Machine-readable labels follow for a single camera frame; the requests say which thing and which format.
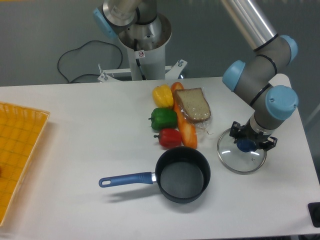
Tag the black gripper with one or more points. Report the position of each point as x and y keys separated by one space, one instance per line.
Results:
x=248 y=138

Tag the glass lid with blue knob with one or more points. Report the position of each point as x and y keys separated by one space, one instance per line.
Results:
x=236 y=160

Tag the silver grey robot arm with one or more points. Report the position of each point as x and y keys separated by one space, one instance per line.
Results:
x=250 y=81

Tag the orange baguette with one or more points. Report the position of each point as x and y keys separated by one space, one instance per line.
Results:
x=187 y=130

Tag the bread slice in plastic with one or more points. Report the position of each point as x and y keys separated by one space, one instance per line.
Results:
x=194 y=108

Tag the dark blue saucepan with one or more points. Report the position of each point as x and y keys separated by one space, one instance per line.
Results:
x=181 y=173

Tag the red bell pepper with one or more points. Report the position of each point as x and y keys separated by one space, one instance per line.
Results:
x=169 y=138

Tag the green bell pepper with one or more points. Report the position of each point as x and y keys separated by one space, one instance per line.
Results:
x=162 y=118

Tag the black device at table edge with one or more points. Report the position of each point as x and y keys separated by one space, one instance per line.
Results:
x=314 y=211

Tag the yellow bell pepper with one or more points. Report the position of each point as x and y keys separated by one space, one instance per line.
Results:
x=162 y=96

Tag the yellow woven basket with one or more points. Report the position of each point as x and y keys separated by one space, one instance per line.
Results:
x=20 y=130

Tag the white pedestal base frame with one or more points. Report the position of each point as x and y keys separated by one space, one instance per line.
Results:
x=117 y=73

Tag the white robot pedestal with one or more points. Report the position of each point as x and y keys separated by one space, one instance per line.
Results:
x=146 y=48

